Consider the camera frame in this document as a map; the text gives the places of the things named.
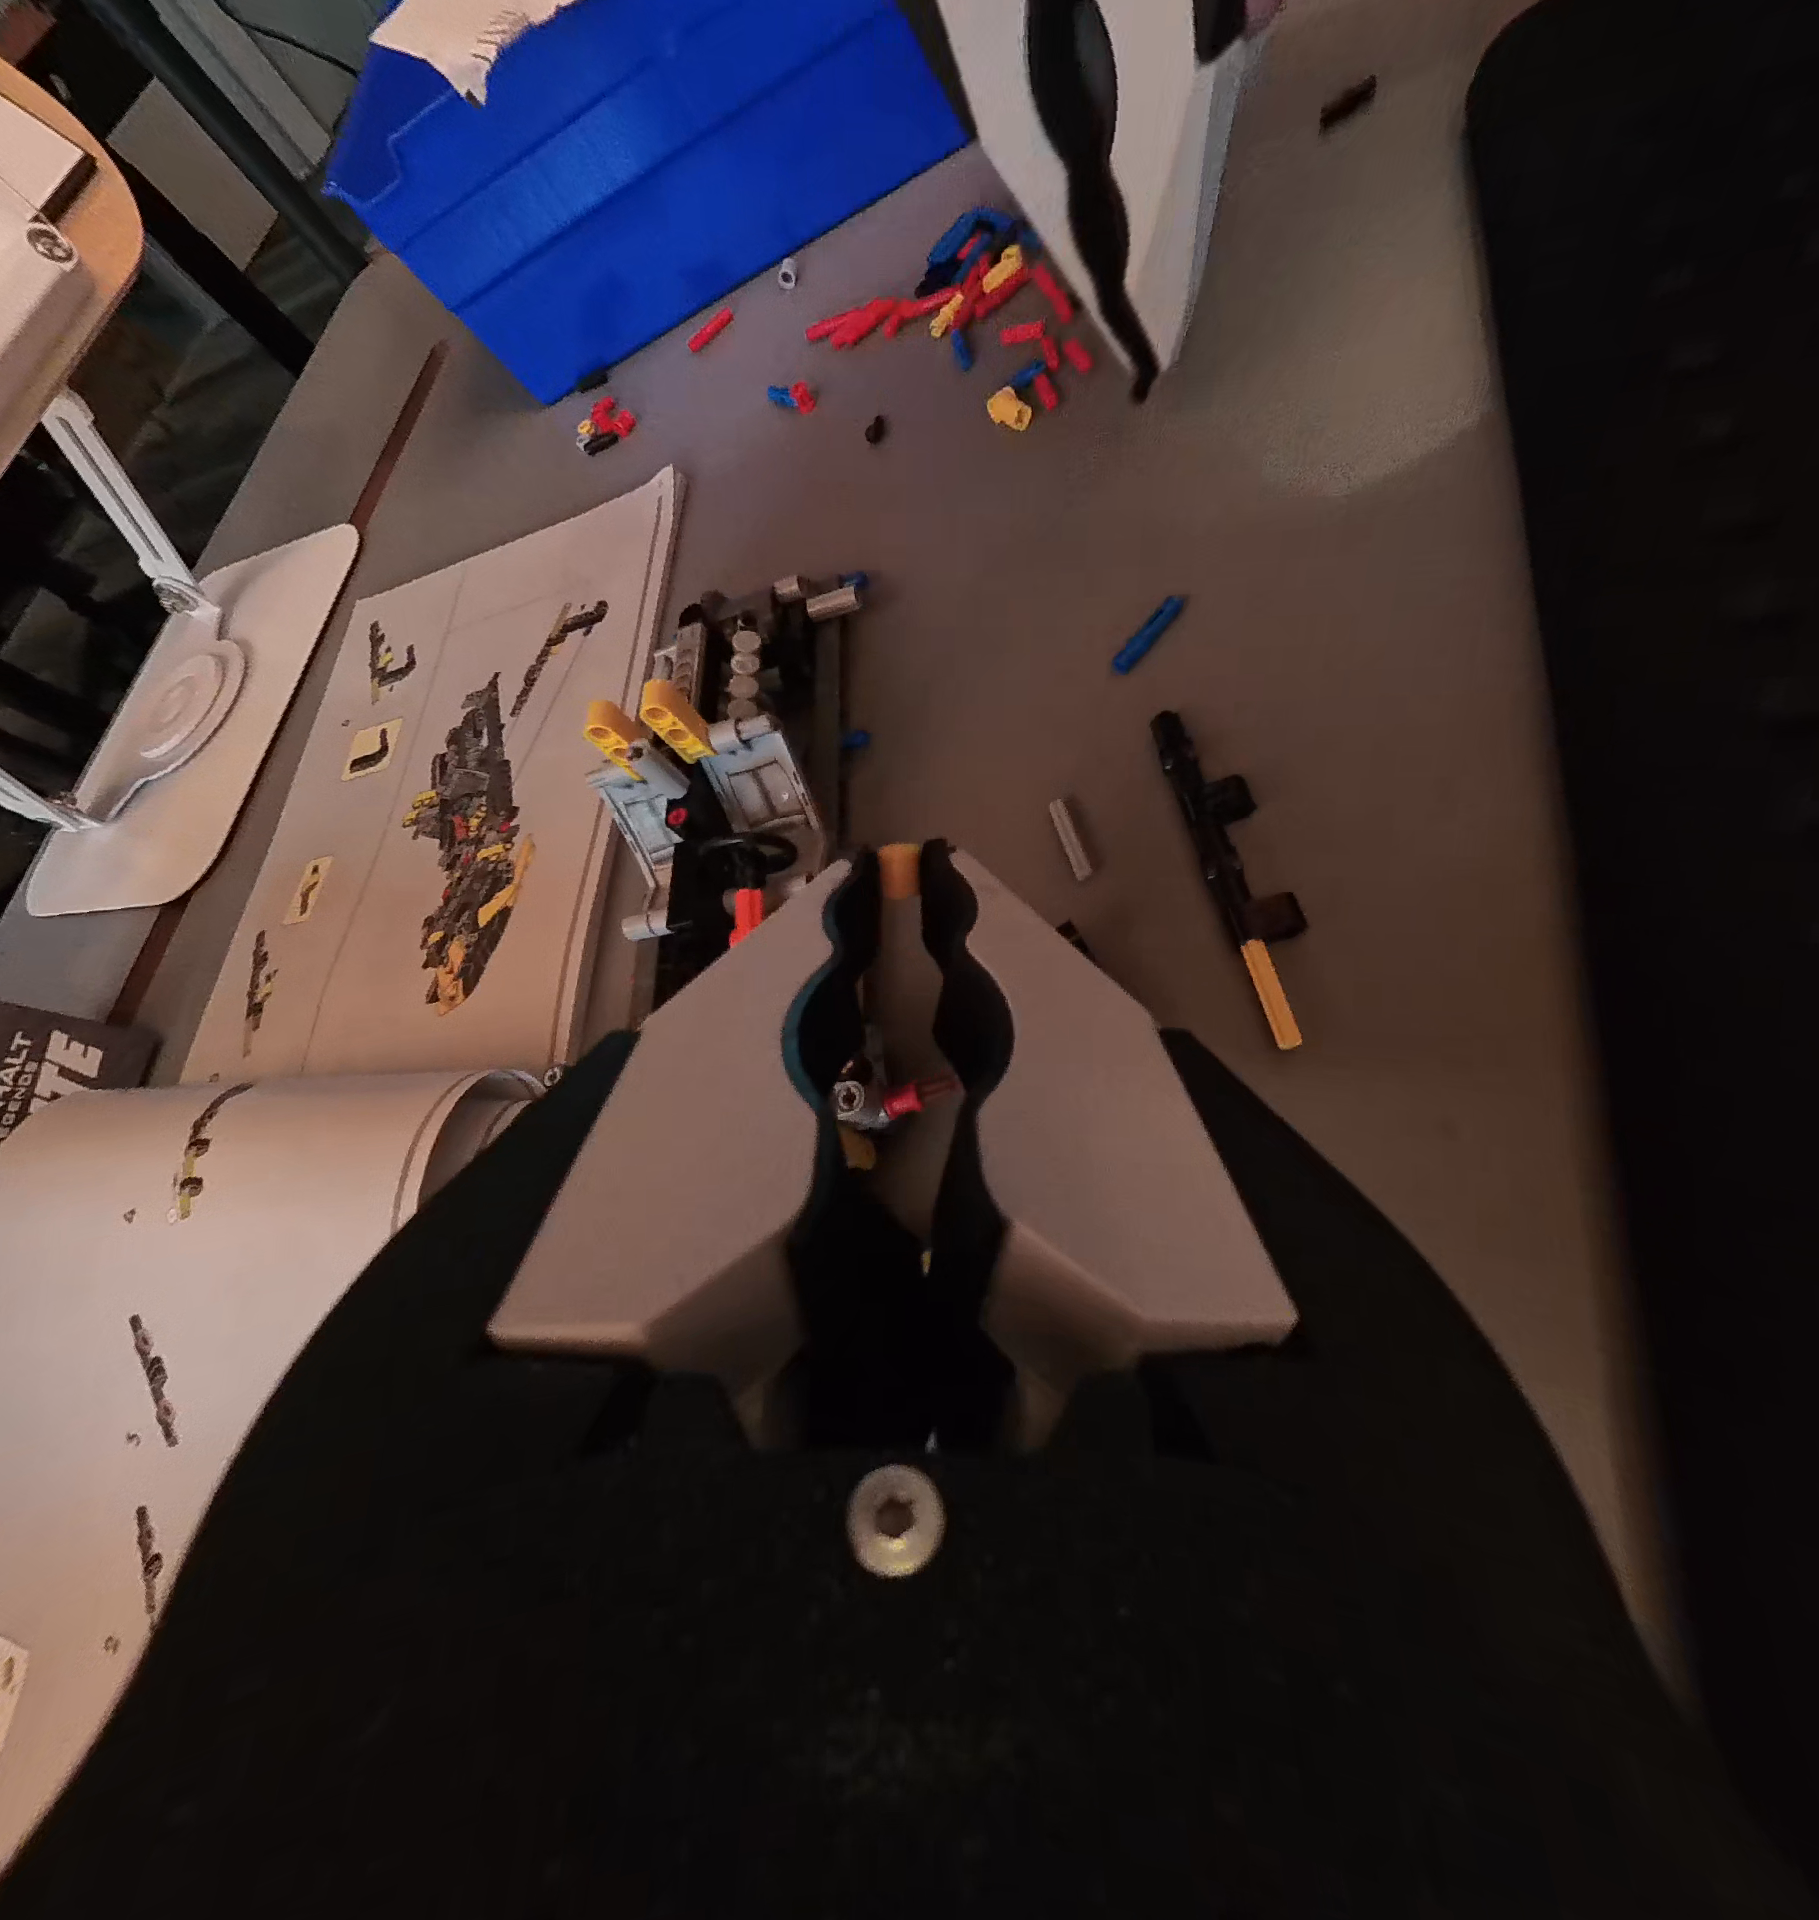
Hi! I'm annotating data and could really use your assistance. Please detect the pile of red blue pins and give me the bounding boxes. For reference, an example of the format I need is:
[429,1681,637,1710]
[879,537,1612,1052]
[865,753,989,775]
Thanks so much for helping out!
[800,203,1100,433]

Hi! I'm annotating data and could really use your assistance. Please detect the lego instruction booklet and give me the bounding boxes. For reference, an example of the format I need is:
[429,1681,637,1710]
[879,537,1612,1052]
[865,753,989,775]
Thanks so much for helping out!
[0,470,684,1909]

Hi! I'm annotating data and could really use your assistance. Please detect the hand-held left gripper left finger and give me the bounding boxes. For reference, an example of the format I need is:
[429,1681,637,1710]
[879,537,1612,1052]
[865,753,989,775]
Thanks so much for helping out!
[484,848,883,1455]

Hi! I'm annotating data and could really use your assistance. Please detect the lego set box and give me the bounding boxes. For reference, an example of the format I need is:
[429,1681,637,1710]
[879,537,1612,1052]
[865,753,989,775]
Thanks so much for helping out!
[0,990,161,1188]

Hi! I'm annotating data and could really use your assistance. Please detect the lego car chassis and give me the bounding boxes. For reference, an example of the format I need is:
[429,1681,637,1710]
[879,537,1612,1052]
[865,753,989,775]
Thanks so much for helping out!
[579,570,975,1172]

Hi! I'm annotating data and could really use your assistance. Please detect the white document stand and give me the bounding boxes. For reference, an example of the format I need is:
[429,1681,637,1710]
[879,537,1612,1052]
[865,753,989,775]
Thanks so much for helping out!
[0,24,362,919]

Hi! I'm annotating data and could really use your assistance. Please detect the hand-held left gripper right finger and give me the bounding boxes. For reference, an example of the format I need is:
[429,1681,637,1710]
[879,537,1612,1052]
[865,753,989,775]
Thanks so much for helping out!
[924,844,1304,1455]

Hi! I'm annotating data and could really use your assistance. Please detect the blue plastic bin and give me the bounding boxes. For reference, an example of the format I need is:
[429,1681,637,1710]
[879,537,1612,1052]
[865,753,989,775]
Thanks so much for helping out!
[316,0,975,409]

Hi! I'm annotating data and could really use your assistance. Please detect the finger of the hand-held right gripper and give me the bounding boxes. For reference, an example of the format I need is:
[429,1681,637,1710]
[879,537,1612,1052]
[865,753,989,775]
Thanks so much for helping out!
[927,0,1153,400]
[1108,0,1270,380]

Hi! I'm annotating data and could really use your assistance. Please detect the crumpled white paper bags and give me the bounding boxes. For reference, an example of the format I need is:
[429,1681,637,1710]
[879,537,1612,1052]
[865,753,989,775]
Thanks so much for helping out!
[368,0,613,104]

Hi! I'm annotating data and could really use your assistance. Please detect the black lego connector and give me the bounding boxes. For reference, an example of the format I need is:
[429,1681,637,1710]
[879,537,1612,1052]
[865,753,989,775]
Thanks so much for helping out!
[1148,709,1305,951]

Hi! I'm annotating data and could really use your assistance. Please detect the black perforated panel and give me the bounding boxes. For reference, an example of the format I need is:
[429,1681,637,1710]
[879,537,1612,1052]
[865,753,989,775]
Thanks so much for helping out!
[1459,0,1819,1920]

